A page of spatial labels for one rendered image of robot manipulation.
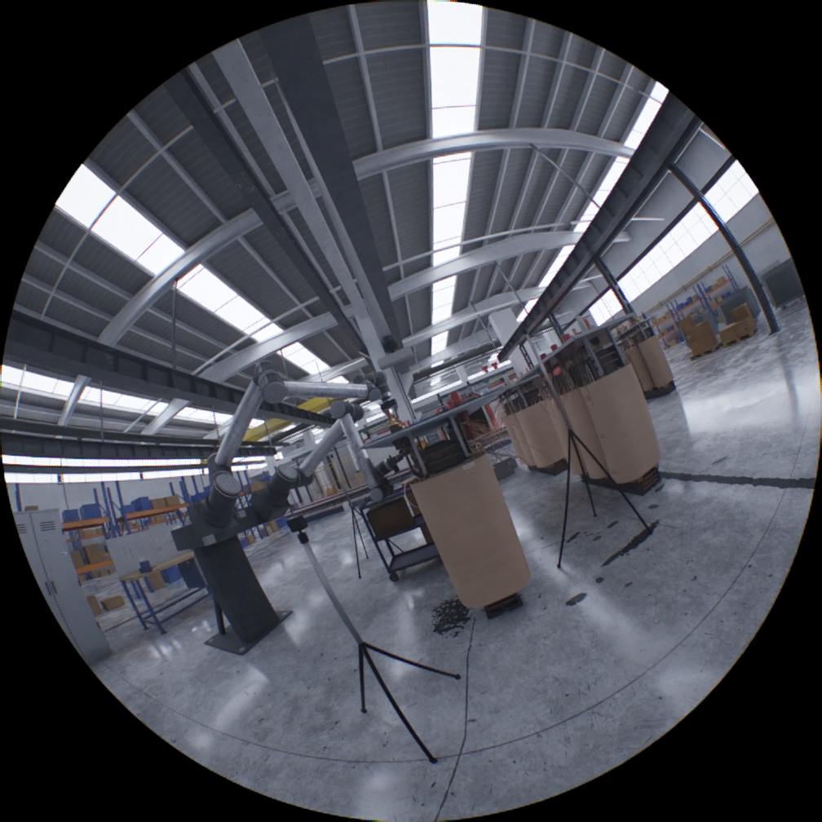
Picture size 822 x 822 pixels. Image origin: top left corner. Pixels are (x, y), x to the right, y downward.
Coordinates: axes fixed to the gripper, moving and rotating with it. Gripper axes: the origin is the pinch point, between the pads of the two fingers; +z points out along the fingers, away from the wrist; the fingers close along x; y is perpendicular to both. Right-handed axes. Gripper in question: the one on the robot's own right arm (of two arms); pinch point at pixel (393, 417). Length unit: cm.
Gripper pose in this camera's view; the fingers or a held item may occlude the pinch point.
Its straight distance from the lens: 211.2
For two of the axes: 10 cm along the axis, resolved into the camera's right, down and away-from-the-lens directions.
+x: 9.0, -4.0, -1.8
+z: 3.8, 9.2, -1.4
